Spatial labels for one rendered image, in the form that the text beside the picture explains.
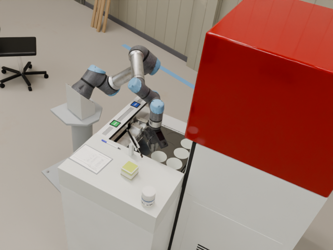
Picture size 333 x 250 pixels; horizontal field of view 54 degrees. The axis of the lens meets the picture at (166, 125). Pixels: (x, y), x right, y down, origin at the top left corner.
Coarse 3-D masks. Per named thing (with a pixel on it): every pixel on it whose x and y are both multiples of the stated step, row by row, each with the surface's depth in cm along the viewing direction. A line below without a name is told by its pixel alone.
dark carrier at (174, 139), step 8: (168, 128) 230; (144, 136) 220; (168, 136) 223; (176, 136) 224; (144, 144) 214; (168, 144) 217; (176, 144) 218; (144, 152) 209; (168, 152) 211; (184, 160) 208
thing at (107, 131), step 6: (138, 96) 245; (132, 102) 238; (138, 102) 239; (144, 102) 240; (126, 108) 232; (132, 108) 233; (138, 108) 234; (120, 114) 226; (126, 114) 227; (132, 114) 227; (120, 120) 222; (126, 120) 222; (108, 126) 214; (120, 126) 216; (102, 132) 209; (108, 132) 211; (114, 132) 211; (108, 138) 206
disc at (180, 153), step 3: (174, 150) 214; (177, 150) 214; (180, 150) 214; (183, 150) 215; (186, 150) 215; (174, 153) 211; (177, 153) 212; (180, 153) 212; (183, 153) 212; (186, 153) 213; (177, 156) 210; (180, 156) 210; (183, 156) 210; (186, 156) 211
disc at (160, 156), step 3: (153, 153) 209; (156, 153) 209; (159, 153) 210; (162, 153) 210; (153, 156) 207; (156, 156) 207; (159, 156) 208; (162, 156) 208; (165, 156) 208; (153, 159) 205; (156, 159) 205; (159, 159) 206; (162, 159) 206; (165, 159) 206
